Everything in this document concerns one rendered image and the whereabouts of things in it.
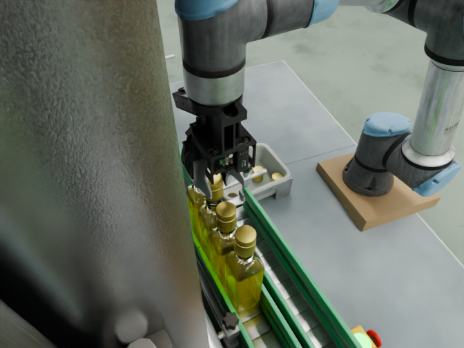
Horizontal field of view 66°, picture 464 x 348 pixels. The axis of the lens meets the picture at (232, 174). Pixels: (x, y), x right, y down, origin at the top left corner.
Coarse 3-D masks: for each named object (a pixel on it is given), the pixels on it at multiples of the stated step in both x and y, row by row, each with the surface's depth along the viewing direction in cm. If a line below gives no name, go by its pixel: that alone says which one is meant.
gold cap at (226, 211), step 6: (222, 204) 59; (228, 204) 59; (234, 204) 59; (216, 210) 59; (222, 210) 59; (228, 210) 59; (234, 210) 59; (216, 216) 60; (222, 216) 58; (228, 216) 58; (234, 216) 59; (216, 222) 62; (222, 222) 59; (228, 222) 59; (234, 222) 60; (222, 228) 60; (228, 228) 60; (234, 228) 61
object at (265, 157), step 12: (264, 144) 115; (252, 156) 117; (264, 156) 117; (276, 156) 112; (252, 168) 118; (276, 168) 113; (288, 168) 108; (252, 180) 115; (264, 180) 115; (276, 180) 105; (228, 192) 111; (252, 192) 102
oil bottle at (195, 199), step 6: (192, 186) 71; (186, 192) 72; (192, 192) 70; (198, 192) 70; (192, 198) 70; (198, 198) 70; (204, 198) 70; (192, 204) 71; (198, 204) 70; (192, 210) 73; (192, 216) 76; (192, 222) 79; (192, 228) 81; (198, 228) 76; (198, 234) 78; (198, 240) 80
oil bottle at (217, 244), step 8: (216, 232) 64; (216, 240) 64; (224, 240) 63; (232, 240) 63; (216, 248) 64; (224, 248) 63; (232, 248) 64; (216, 256) 66; (224, 256) 64; (216, 264) 69; (216, 272) 72; (224, 280) 71; (224, 288) 74
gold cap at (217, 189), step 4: (216, 176) 61; (220, 176) 61; (208, 180) 61; (216, 180) 61; (220, 180) 61; (216, 184) 60; (220, 184) 61; (212, 188) 61; (216, 188) 61; (220, 188) 62; (212, 192) 61; (216, 192) 62; (220, 192) 62; (204, 196) 64; (212, 196) 62; (216, 196) 62; (220, 196) 63; (212, 200) 63; (216, 200) 63
